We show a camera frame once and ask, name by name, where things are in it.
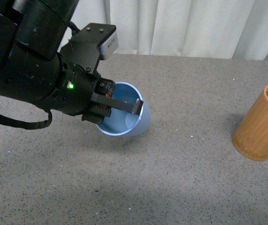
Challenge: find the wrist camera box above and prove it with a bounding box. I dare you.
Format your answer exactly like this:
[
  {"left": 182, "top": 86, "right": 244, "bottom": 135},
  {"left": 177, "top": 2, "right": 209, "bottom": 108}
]
[{"left": 60, "top": 23, "right": 119, "bottom": 75}]

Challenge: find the white curtain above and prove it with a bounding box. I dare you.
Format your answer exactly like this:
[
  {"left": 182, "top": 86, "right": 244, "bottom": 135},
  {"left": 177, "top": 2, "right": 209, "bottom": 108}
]
[{"left": 72, "top": 0, "right": 268, "bottom": 60}]

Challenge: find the bamboo chopstick holder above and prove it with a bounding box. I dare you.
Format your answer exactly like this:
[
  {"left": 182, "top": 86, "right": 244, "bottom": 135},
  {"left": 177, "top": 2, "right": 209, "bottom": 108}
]
[{"left": 232, "top": 85, "right": 268, "bottom": 161}]

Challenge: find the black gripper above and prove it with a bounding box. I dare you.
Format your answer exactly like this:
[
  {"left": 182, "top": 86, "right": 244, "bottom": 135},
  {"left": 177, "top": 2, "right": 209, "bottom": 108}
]
[{"left": 42, "top": 55, "right": 144, "bottom": 124}]

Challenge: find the black cable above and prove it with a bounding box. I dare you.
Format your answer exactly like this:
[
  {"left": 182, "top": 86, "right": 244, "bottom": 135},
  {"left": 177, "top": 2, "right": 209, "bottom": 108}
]
[{"left": 0, "top": 93, "right": 53, "bottom": 130}]

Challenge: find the blue plastic cup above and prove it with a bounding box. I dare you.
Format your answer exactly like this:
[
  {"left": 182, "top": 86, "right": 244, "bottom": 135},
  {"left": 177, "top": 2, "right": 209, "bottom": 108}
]
[{"left": 96, "top": 82, "right": 151, "bottom": 136}]

